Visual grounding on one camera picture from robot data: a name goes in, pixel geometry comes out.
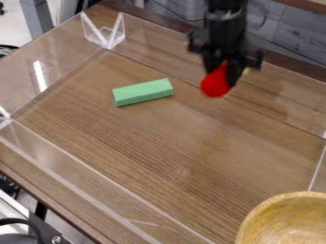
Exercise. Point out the wooden bowl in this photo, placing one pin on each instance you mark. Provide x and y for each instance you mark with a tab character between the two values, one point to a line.
290	218

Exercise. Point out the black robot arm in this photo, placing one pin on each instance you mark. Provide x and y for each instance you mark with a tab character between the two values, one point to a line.
225	9

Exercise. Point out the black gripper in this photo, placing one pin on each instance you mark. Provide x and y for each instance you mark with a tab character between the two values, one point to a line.
220	42

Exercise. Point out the red plush strawberry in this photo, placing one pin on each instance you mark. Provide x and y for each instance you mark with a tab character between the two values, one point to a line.
213	85

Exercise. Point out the grey post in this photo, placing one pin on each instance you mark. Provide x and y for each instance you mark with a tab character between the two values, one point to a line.
37	17

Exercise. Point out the clear acrylic tray enclosure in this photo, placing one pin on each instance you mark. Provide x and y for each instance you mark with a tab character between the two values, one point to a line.
145	151

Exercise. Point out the black metal bracket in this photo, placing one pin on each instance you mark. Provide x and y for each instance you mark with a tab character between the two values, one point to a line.
50	236

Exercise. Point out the green foam block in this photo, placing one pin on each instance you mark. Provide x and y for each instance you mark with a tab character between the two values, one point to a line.
141	92

